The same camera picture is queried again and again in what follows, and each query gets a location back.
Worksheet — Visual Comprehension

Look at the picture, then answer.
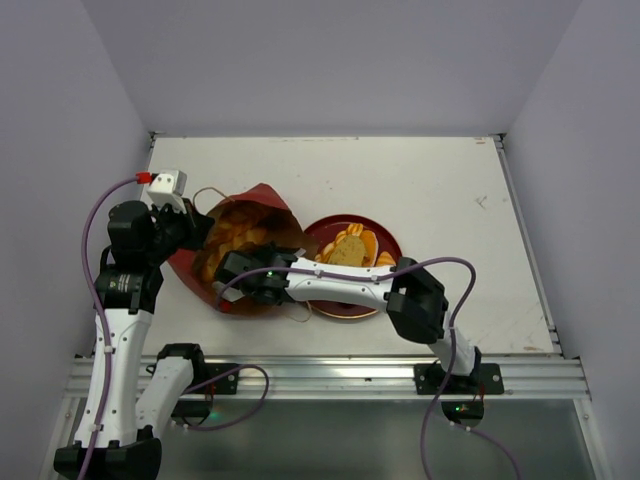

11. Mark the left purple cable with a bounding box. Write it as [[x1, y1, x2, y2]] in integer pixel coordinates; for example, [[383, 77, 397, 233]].
[[74, 174, 270, 480]]

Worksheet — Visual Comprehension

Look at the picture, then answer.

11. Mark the red round plate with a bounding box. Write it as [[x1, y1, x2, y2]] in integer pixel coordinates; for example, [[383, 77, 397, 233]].
[[304, 214, 402, 320]]

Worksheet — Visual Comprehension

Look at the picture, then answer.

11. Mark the red brown paper bag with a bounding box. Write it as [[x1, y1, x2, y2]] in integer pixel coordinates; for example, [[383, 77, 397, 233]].
[[168, 183, 318, 316]]

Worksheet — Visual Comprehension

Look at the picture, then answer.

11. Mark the orange bread in bag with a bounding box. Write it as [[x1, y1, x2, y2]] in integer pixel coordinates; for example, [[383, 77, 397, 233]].
[[197, 203, 275, 283]]

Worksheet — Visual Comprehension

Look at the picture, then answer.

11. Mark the aluminium mounting rail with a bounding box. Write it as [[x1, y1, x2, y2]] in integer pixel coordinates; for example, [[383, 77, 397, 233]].
[[60, 354, 591, 401]]

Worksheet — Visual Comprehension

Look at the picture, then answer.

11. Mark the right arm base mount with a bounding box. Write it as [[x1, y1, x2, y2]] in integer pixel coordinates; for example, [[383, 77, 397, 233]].
[[413, 362, 505, 395]]

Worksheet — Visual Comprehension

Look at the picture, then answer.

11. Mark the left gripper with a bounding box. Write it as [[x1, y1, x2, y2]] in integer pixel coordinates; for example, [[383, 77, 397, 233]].
[[144, 195, 214, 264]]

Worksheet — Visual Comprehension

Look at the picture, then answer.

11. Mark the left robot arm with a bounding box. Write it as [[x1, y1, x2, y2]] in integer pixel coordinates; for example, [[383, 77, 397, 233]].
[[54, 196, 214, 479]]

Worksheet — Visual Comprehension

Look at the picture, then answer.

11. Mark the braided orange bread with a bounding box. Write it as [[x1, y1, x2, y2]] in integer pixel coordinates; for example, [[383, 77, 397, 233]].
[[334, 223, 379, 250]]

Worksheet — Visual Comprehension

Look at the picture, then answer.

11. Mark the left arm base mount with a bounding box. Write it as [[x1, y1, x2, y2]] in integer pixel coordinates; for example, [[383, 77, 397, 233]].
[[190, 363, 238, 395]]

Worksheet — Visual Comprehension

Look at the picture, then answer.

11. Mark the ridged golden bread roll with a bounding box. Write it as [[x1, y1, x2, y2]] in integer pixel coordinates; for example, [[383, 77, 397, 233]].
[[375, 251, 396, 267]]

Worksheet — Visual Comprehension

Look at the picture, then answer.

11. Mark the herb bread slice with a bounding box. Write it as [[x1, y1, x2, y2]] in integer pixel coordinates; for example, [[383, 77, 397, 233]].
[[327, 235, 367, 267]]

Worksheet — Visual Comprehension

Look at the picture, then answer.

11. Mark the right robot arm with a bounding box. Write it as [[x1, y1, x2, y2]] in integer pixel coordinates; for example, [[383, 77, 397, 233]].
[[214, 245, 481, 393]]

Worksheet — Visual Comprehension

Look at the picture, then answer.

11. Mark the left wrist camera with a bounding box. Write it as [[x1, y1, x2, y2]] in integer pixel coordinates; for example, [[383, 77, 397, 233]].
[[135, 169, 187, 213]]

